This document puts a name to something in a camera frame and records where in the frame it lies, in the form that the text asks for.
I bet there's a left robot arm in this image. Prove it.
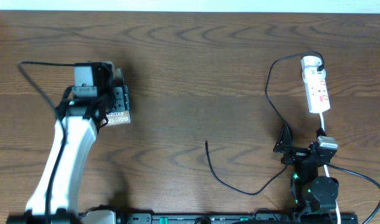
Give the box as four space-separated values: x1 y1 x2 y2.
6 61 130 224

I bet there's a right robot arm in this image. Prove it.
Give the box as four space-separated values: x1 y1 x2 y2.
273 123 339 213

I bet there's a white power strip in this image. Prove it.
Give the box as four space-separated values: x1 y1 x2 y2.
301 55 330 114

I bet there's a black charger cable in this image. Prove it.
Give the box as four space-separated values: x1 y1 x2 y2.
204 51 325 197

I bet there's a black mounting rail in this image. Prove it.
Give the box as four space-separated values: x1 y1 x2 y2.
80 205 359 224

